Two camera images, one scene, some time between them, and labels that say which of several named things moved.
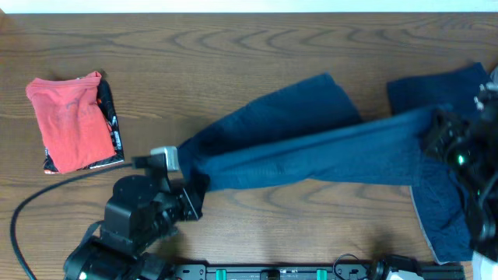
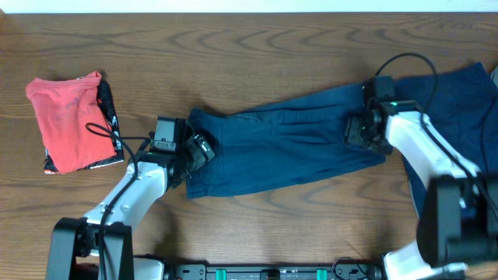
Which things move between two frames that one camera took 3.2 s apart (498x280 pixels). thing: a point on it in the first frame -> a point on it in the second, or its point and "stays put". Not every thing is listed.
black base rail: x=381 y=270 stays put
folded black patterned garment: x=106 y=103 stays put
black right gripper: x=445 y=127 -> x=352 y=135
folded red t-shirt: x=75 y=131 stays put
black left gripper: x=191 y=199 -> x=201 y=159
